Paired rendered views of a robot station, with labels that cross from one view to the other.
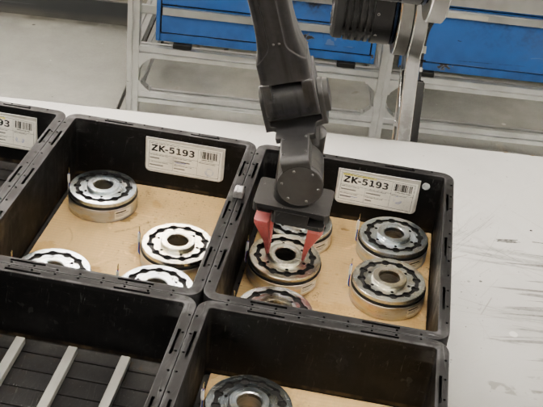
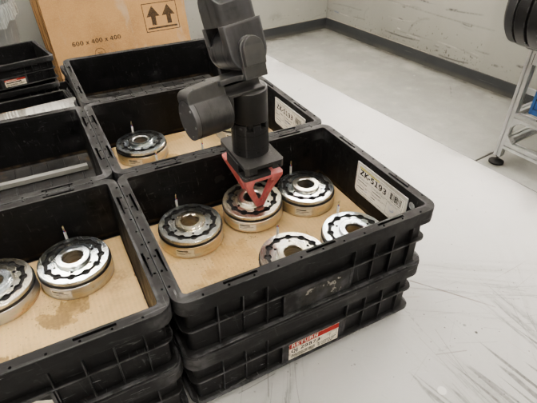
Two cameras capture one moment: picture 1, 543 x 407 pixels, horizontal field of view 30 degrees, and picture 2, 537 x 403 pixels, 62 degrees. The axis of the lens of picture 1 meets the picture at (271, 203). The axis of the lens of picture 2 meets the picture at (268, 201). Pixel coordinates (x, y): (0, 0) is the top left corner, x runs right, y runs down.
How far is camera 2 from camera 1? 1.06 m
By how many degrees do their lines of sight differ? 46
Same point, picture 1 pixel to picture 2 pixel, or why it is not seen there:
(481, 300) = (454, 345)
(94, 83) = (495, 134)
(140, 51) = (515, 117)
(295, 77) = (214, 23)
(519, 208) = not seen: outside the picture
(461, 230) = (519, 288)
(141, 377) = not seen: hidden behind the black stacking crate
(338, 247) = (320, 220)
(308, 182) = (190, 119)
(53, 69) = (479, 121)
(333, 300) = (255, 247)
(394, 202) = (388, 209)
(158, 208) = not seen: hidden behind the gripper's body
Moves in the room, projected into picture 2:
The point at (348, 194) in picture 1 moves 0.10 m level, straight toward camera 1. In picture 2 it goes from (362, 187) to (314, 204)
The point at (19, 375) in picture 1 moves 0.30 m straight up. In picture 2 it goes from (61, 180) to (9, 21)
